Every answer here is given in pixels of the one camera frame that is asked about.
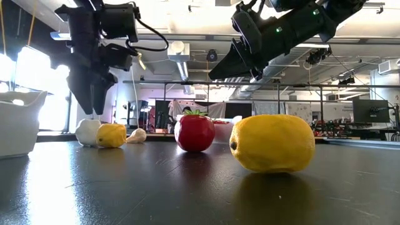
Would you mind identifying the white wall air unit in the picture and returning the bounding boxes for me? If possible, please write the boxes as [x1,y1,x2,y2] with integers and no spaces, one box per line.
[377,57,400,76]

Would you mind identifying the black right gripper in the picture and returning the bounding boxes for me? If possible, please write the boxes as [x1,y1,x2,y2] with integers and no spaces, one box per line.
[207,1,278,82]

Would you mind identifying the red toy tomato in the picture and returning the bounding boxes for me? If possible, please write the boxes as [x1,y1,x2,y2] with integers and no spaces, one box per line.
[174,109,216,153]

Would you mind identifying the black ceiling camera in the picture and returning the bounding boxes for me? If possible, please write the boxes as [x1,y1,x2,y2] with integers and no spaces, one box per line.
[206,49,219,63]

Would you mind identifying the yellow toy lemon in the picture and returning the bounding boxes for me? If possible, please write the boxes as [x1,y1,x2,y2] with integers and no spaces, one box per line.
[95,122,128,149]
[229,114,316,174]

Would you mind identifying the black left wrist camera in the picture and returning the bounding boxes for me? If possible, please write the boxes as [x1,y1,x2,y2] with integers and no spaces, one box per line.
[99,2,139,44]

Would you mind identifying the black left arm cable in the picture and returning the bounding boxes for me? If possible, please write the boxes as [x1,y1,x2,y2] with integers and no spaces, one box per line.
[126,12,170,53]

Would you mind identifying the white ceiling box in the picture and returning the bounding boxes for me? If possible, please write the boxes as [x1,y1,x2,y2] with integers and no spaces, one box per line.
[167,40,191,63]

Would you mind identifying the small translucent plastic basket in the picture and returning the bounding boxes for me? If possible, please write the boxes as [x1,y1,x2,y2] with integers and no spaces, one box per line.
[213,115,244,144]

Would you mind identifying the dark background monitor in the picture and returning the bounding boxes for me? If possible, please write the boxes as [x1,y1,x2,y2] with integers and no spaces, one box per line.
[352,99,391,124]

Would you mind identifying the white dotted cloth backdrop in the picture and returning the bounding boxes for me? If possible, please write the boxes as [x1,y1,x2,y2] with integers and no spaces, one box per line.
[167,99,226,120]

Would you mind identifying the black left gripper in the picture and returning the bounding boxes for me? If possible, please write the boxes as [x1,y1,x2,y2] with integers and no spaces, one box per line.
[49,3,134,116]

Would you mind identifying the small yellow tag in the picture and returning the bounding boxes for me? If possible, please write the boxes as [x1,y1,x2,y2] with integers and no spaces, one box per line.
[136,52,147,71]

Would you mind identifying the silver ceiling duct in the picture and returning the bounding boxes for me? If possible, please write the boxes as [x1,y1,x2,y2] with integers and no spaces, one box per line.
[237,43,301,99]

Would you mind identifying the yellow hanging cable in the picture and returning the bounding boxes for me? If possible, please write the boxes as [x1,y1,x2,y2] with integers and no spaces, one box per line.
[26,0,39,48]

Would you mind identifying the black pipe rail stand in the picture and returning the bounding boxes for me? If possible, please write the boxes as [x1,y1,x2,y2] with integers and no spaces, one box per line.
[122,79,400,115]

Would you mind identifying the white toy garlic bulb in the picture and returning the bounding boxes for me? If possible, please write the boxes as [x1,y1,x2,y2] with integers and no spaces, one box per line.
[74,118,103,148]
[126,127,148,144]

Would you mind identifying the large translucent plastic basket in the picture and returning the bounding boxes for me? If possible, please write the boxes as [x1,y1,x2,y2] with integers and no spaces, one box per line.
[0,90,48,159]

